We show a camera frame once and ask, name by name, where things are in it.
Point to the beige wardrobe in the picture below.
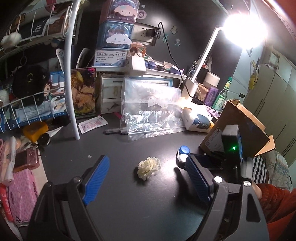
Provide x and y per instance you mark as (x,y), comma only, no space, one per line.
(271,98)

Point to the white metal shelf rack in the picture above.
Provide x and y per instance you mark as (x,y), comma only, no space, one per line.
(42,34)

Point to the black pen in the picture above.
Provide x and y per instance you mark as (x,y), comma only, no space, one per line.
(121,131)

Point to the pink patterned pouch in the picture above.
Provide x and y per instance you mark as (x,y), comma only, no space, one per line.
(22,196)

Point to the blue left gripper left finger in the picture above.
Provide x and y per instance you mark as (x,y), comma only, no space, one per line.
(93,179)

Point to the black plush toy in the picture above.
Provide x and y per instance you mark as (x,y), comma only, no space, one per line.
(30,82)

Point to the white bottle blue cap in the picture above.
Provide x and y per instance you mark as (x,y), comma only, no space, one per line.
(181,156)

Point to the small paper sachet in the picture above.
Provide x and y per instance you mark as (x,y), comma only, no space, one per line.
(91,124)

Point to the white mini drawer unit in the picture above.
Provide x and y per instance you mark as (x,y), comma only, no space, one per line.
(109,87)

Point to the clear plastic bag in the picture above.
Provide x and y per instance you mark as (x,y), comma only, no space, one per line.
(150,109)

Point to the green glass bottle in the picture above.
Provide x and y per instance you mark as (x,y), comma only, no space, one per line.
(221,97)

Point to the pink compact camera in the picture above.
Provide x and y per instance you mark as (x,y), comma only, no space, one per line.
(27,159)

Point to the anime art card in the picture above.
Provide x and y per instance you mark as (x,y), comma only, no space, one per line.
(83,90)

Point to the orange yellow case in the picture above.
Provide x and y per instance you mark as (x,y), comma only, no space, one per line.
(35,130)

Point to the cinnamoroll drawer box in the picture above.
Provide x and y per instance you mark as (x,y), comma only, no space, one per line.
(115,32)

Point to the white fabric flower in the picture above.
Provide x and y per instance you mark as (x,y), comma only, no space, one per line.
(148,167)

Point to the brown cardboard box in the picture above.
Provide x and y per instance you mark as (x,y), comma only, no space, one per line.
(254,140)

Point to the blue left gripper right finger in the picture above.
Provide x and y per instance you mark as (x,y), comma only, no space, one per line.
(201,178)

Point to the purple box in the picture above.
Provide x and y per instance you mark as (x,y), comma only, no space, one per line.
(210,97)

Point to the white tissue pack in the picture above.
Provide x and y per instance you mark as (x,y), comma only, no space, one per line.
(195,121)

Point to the white desk lamp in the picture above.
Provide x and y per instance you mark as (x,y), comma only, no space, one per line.
(239,32)

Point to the striped cloth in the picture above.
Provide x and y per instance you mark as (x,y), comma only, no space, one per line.
(260,174)

